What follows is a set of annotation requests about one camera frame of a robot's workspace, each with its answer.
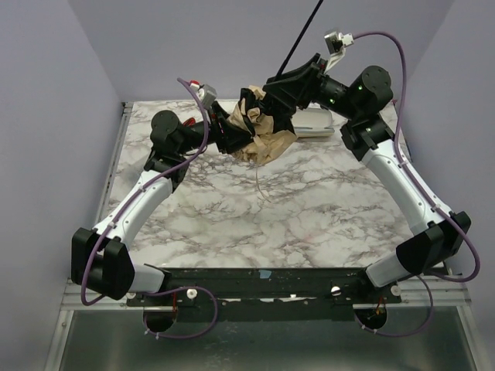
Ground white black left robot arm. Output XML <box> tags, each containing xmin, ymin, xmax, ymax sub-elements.
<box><xmin>70</xmin><ymin>103</ymin><xmax>254</xmax><ymax>300</ymax></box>

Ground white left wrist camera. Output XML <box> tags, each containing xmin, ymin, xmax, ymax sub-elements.
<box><xmin>189</xmin><ymin>80</ymin><xmax>217</xmax><ymax>110</ymax></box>

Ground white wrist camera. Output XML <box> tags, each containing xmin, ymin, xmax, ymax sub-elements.
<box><xmin>189</xmin><ymin>80</ymin><xmax>217</xmax><ymax>110</ymax></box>
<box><xmin>324</xmin><ymin>29</ymin><xmax>354</xmax><ymax>73</ymax></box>

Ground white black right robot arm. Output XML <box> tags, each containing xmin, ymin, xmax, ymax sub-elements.
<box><xmin>263</xmin><ymin>54</ymin><xmax>471</xmax><ymax>288</ymax></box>

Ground beige folding umbrella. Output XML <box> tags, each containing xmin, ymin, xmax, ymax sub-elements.
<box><xmin>226</xmin><ymin>0</ymin><xmax>326</xmax><ymax>204</ymax></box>

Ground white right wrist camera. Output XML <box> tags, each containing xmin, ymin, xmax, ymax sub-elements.
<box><xmin>324</xmin><ymin>29</ymin><xmax>354</xmax><ymax>73</ymax></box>

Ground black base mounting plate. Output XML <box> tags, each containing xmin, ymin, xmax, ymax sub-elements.
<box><xmin>127</xmin><ymin>267</ymin><xmax>401</xmax><ymax>322</ymax></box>

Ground beige zippered umbrella case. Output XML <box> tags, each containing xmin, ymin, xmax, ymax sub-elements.
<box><xmin>292</xmin><ymin>108</ymin><xmax>335</xmax><ymax>138</ymax></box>

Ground red yellow pliers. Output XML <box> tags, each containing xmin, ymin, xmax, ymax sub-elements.
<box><xmin>183</xmin><ymin>117</ymin><xmax>196</xmax><ymax>128</ymax></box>

